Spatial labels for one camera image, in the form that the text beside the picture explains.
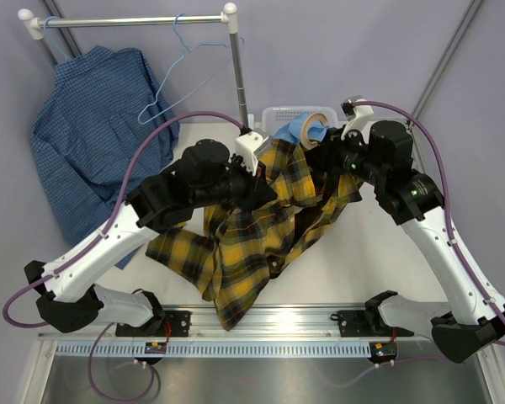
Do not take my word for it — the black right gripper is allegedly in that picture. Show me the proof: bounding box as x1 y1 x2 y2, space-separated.
301 124 387 188

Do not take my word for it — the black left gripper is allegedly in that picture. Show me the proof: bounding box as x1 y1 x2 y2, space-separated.
192 153 278 215

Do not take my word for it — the wooden hanger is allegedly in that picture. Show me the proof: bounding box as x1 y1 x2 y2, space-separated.
299 112 329 151

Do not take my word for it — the light blue shirt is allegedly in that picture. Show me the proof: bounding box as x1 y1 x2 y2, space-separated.
273 113 329 144

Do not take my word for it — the yellow plaid shirt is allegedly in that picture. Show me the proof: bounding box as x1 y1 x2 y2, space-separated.
146 140 363 331

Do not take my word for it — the light blue wire hanger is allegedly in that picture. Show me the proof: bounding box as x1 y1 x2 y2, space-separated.
136 12 245 125

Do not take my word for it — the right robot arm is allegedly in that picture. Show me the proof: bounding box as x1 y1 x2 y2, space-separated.
316 120 505 364

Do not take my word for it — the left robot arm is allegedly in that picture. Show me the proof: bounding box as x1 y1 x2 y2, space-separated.
24 132 276 336

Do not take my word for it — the blue checkered shirt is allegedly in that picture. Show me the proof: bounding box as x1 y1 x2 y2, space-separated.
30 45 174 246

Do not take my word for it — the white plastic basket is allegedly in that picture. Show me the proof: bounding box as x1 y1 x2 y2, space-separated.
261 106 338 135

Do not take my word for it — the white clothes rack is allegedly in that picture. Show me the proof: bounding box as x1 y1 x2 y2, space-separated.
18 3 253 126

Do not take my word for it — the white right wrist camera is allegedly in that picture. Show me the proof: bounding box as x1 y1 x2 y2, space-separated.
341 96 374 136

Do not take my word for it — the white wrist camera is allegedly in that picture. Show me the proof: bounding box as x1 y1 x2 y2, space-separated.
341 96 374 136
235 129 272 175

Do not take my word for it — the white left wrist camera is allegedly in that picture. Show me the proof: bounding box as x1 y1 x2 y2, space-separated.
235 129 272 175

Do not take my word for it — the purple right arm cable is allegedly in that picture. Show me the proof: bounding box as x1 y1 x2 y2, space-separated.
319 99 505 388

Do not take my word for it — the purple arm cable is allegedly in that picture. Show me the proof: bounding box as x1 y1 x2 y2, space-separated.
319 99 505 388
2 110 253 404

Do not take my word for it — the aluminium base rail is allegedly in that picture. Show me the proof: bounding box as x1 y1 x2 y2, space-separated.
36 304 391 341

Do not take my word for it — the white slotted cable duct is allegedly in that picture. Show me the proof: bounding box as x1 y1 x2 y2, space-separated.
55 341 379 358

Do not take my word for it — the aluminium frame post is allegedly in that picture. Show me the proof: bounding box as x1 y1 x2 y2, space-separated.
412 0 486 119

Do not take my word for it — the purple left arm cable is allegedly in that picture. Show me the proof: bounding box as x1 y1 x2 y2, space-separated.
2 110 253 404

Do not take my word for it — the blue wire hanger left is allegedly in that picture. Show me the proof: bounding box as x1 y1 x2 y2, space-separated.
42 15 72 61

